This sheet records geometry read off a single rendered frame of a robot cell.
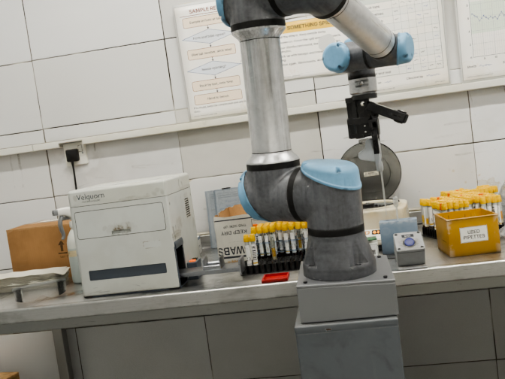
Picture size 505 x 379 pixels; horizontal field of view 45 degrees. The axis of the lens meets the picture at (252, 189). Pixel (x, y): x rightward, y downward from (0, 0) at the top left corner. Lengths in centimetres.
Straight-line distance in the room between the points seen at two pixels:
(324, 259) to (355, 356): 19
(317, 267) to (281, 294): 38
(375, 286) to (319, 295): 11
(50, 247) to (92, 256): 44
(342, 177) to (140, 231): 67
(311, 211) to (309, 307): 19
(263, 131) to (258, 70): 13
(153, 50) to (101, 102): 28
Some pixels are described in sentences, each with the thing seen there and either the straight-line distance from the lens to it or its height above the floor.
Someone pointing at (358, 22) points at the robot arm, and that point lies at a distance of 137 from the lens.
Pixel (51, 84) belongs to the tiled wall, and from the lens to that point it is 246.
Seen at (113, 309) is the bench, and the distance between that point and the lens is 170.
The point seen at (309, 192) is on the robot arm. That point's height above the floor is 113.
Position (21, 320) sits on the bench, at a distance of 182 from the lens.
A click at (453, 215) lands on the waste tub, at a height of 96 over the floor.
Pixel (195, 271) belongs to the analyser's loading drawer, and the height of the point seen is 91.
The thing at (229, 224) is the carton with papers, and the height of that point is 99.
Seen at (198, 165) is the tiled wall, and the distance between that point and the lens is 227.
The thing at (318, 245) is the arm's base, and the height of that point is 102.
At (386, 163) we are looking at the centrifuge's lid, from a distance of 216.
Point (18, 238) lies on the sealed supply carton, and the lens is 222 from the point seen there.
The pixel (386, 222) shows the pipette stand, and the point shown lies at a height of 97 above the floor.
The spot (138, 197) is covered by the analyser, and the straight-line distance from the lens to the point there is 166.
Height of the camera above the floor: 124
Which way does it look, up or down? 4 degrees down
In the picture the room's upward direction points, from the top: 8 degrees counter-clockwise
